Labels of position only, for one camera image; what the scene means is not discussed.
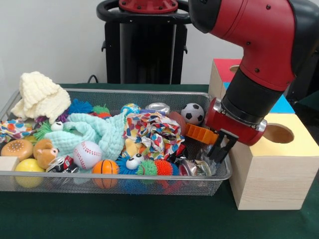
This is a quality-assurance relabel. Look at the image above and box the polka dot paper napkin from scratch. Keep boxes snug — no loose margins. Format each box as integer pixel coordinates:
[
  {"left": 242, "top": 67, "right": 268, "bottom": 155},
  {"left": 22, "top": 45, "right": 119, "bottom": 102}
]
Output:
[{"left": 123, "top": 112, "right": 186, "bottom": 160}]

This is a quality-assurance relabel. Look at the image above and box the small white baseball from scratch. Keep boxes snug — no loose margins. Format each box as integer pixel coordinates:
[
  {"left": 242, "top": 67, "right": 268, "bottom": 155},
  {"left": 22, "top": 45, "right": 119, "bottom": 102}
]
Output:
[{"left": 73, "top": 141, "right": 103, "bottom": 170}]

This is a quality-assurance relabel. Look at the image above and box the black panel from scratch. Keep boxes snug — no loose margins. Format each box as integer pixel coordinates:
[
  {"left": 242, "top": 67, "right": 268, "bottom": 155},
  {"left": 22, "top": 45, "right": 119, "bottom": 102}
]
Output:
[{"left": 286, "top": 47, "right": 319, "bottom": 100}]

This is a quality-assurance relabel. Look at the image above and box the silver mesh bin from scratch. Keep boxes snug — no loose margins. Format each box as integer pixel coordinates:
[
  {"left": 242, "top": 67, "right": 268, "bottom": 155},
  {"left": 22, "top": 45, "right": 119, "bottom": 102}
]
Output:
[{"left": 0, "top": 87, "right": 233, "bottom": 195}]

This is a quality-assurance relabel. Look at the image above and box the wooden box with three holes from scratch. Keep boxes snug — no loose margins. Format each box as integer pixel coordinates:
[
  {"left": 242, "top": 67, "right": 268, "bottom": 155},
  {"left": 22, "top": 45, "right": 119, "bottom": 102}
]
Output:
[{"left": 208, "top": 58, "right": 319, "bottom": 211}]

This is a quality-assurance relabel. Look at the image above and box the brown monkey plush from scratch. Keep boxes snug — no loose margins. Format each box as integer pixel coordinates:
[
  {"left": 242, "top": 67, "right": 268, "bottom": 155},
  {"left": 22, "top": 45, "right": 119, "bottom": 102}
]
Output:
[{"left": 33, "top": 138, "right": 60, "bottom": 170}]

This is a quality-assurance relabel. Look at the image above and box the light blue muslin cloth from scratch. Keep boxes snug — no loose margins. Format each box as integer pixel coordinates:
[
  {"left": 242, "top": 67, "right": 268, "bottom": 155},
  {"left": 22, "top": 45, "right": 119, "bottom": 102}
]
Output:
[{"left": 44, "top": 109, "right": 128, "bottom": 161}]

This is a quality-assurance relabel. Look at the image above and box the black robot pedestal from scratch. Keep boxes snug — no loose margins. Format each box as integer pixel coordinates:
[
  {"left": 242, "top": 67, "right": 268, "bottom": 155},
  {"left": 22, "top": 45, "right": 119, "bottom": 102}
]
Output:
[{"left": 96, "top": 0, "right": 200, "bottom": 85}]

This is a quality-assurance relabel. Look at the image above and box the small orange basketball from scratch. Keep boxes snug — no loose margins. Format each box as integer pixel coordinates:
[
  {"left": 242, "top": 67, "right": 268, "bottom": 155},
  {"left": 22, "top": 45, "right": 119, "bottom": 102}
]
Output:
[{"left": 92, "top": 159, "right": 120, "bottom": 189}]

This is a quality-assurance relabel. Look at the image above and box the cream muslin cloth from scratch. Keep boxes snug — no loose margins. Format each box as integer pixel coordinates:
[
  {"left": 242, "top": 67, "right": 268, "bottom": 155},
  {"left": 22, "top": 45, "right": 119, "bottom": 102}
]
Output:
[{"left": 11, "top": 71, "right": 72, "bottom": 124}]

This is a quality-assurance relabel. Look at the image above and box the dark green table cloth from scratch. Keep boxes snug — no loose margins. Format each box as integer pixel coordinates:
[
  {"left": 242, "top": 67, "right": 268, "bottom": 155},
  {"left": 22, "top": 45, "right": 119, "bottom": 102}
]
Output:
[
  {"left": 0, "top": 83, "right": 319, "bottom": 239},
  {"left": 291, "top": 91, "right": 319, "bottom": 125}
]

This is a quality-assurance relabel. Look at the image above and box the crushed clear water bottle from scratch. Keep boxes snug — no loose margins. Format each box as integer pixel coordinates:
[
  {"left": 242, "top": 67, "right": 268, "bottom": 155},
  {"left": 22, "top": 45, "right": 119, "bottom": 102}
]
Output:
[{"left": 198, "top": 145, "right": 226, "bottom": 175}]

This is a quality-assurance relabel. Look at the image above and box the small soccer ball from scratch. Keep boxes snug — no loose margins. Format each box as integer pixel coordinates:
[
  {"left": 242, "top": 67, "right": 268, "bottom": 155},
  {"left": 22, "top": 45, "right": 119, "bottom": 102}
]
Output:
[{"left": 181, "top": 103, "right": 205, "bottom": 125}]

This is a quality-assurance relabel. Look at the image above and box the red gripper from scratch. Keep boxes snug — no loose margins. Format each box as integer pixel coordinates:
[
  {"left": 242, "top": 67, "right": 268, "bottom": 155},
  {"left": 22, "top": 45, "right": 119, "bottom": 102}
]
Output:
[{"left": 204, "top": 97, "right": 268, "bottom": 164}]

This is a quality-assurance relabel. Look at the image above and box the orange plastic toy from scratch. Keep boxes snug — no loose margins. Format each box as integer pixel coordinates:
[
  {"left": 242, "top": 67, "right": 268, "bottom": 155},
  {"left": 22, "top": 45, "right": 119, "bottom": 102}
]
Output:
[{"left": 185, "top": 123, "right": 220, "bottom": 144}]

